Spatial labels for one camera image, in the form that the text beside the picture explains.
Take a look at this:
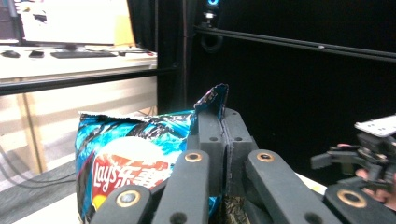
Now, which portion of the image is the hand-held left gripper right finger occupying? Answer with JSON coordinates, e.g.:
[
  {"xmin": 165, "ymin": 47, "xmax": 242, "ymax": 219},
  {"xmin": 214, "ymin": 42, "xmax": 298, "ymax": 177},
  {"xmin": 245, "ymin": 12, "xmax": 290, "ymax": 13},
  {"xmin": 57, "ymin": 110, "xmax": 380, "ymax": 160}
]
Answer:
[{"xmin": 223, "ymin": 107, "xmax": 260, "ymax": 198}]

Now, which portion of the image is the black frame post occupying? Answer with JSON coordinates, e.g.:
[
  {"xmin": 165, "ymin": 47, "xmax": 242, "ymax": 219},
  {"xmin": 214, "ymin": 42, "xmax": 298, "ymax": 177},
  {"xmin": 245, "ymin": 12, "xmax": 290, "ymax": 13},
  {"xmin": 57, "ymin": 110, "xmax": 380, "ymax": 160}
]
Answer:
[{"xmin": 154, "ymin": 0, "xmax": 198, "ymax": 115}]

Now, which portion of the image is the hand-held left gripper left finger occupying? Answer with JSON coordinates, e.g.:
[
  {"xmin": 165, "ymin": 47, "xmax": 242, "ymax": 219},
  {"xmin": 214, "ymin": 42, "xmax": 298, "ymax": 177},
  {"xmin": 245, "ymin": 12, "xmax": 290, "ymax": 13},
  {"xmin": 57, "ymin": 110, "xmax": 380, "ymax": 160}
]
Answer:
[{"xmin": 186, "ymin": 109, "xmax": 228, "ymax": 198}]

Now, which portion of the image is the white desk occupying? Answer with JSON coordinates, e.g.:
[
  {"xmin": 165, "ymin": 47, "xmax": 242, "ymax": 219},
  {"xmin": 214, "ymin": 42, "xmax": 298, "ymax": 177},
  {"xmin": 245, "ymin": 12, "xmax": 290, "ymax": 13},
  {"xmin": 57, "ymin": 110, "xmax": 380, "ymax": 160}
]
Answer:
[{"xmin": 0, "ymin": 44, "xmax": 159, "ymax": 80}]

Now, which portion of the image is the computer monitor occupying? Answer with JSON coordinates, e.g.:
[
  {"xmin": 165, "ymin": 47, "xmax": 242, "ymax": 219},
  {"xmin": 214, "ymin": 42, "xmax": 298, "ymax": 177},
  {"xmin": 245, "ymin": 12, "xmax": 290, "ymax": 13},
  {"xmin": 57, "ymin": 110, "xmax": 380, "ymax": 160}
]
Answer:
[{"xmin": 17, "ymin": 0, "xmax": 135, "ymax": 50}]

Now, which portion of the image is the black floor cable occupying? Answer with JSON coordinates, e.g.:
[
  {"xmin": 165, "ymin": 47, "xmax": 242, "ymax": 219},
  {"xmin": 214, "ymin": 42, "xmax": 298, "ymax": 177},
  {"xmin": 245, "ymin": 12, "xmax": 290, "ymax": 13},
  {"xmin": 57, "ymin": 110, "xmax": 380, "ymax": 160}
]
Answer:
[{"xmin": 0, "ymin": 144, "xmax": 78, "ymax": 185}]

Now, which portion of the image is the camera with blue ring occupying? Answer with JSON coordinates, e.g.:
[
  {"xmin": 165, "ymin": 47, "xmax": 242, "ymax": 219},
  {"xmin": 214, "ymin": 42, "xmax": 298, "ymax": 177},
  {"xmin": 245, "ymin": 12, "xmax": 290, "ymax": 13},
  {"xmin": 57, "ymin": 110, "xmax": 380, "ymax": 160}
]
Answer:
[{"xmin": 200, "ymin": 0, "xmax": 224, "ymax": 53}]

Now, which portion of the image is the small black device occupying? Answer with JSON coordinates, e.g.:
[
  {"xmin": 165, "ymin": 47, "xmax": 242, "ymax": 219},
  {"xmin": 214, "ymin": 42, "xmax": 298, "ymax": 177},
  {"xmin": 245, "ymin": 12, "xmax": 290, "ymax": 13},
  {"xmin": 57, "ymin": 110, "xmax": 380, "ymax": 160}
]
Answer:
[{"xmin": 28, "ymin": 49, "xmax": 46, "ymax": 59}]

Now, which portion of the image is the black computer mouse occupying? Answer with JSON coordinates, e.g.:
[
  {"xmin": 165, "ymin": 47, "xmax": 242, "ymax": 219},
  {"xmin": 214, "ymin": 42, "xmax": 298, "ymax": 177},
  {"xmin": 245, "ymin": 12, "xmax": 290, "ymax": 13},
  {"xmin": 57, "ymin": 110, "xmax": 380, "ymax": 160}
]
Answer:
[{"xmin": 0, "ymin": 49, "xmax": 21, "ymax": 60}]

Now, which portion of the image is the black keyboard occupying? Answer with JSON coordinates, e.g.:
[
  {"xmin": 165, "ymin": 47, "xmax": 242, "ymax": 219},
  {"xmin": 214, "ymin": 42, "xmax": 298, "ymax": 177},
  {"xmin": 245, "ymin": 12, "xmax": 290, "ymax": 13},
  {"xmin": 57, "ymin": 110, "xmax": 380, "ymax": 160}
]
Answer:
[{"xmin": 49, "ymin": 49, "xmax": 119, "ymax": 60}]

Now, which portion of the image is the black curtain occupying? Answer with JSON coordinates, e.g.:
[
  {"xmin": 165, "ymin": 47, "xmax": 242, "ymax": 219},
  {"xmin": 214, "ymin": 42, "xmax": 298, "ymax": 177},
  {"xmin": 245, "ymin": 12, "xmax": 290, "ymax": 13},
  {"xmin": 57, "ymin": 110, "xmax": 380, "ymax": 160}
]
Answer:
[{"xmin": 127, "ymin": 0, "xmax": 396, "ymax": 188}]

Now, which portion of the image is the blue chip bag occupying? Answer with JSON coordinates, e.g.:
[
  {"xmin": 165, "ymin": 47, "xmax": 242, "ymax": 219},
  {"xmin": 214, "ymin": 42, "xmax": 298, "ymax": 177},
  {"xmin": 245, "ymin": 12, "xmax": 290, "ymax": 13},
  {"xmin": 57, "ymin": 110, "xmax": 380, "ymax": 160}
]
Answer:
[{"xmin": 74, "ymin": 82, "xmax": 231, "ymax": 224}]

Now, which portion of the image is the black frame bar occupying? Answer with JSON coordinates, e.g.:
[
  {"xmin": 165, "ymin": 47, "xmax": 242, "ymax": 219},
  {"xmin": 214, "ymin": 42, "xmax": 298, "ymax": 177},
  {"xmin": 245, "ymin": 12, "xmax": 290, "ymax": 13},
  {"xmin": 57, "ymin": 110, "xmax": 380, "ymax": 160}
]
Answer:
[{"xmin": 0, "ymin": 65, "xmax": 177, "ymax": 97}]

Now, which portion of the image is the black slanted rail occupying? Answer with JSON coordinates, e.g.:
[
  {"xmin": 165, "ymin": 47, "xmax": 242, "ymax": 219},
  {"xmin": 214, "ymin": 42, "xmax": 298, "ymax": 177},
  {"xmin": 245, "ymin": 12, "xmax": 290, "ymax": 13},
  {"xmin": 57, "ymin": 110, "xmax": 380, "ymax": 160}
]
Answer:
[{"xmin": 193, "ymin": 25, "xmax": 396, "ymax": 63}]

